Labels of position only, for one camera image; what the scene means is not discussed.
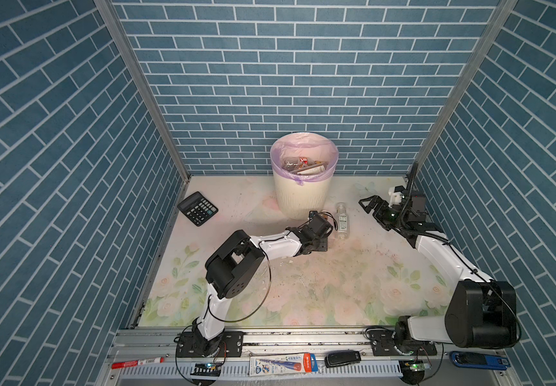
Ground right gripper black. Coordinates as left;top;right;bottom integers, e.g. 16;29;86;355
360;195;408;231

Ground clear bottle green white label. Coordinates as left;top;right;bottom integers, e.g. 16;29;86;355
336;203;350;240

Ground frosted clear square bottle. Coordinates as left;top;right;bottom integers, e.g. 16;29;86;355
295;162;326;175

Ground clear bottle red label yellow cap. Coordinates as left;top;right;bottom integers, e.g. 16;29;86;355
282;157;309;172

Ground brown coffee bottle sideways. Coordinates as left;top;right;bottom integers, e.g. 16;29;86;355
291;162;326;175

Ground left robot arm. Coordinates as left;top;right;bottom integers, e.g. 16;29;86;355
174;211;338;358

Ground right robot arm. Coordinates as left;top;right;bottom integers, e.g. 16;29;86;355
358;163;523;352

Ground white ribbed trash bin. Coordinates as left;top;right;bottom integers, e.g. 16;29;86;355
273;161;333;219

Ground purple plastic bin liner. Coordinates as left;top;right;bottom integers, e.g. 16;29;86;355
270;132;339;185

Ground black desk calculator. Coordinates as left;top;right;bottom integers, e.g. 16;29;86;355
178;191;218;227

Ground black stapler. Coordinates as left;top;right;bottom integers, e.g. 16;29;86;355
324;350;362;368

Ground packaged toothbrush box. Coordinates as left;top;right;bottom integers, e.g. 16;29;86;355
248;352;319;376

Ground blue utility knife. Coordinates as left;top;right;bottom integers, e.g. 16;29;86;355
449;352;511;371

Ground red marker pen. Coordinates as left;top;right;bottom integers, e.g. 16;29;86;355
111;357;165;370

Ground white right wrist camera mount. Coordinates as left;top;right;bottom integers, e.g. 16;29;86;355
388;186;405;206

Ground aluminium rail frame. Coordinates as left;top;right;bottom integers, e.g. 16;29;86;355
96;326;519;385

